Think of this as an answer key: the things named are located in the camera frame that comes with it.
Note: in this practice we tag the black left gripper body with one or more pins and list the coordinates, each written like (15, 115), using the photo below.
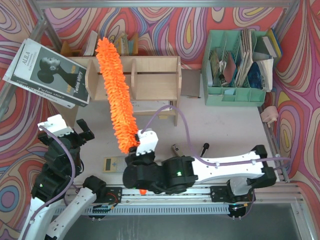
(78, 135)

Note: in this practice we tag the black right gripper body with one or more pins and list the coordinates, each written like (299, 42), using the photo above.
(135, 156)

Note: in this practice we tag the orange microfiber duster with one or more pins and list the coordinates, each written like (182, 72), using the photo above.
(118, 95)

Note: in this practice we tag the grey black stapler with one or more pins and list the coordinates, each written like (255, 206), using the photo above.
(177, 151)

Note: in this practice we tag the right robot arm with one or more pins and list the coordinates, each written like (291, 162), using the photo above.
(243, 173)

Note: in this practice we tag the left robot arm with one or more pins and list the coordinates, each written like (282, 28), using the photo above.
(62, 164)

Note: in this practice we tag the yellow calculator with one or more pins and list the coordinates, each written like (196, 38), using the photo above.
(114, 164)

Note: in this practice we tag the white spiral notebook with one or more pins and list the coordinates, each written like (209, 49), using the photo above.
(149, 106)

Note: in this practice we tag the black white magazine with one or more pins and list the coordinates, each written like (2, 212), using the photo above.
(48, 74)

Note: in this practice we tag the orange pencil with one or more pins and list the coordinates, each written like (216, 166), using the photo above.
(194, 97)

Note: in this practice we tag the light blue paper pad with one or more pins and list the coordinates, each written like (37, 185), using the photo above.
(229, 91)

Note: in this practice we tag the mint green desk organizer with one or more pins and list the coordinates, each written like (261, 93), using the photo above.
(233, 96)

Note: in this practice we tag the pink piggy figure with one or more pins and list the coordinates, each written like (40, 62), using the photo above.
(269, 115)

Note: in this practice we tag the books in green organizer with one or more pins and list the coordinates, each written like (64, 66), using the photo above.
(250, 60)

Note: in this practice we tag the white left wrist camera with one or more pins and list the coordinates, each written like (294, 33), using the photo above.
(56, 125)

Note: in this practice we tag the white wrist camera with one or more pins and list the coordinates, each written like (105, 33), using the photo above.
(148, 141)
(56, 125)

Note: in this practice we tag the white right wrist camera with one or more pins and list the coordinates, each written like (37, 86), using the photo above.
(148, 141)

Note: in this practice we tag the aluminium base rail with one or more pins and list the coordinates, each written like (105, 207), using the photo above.
(195, 201)

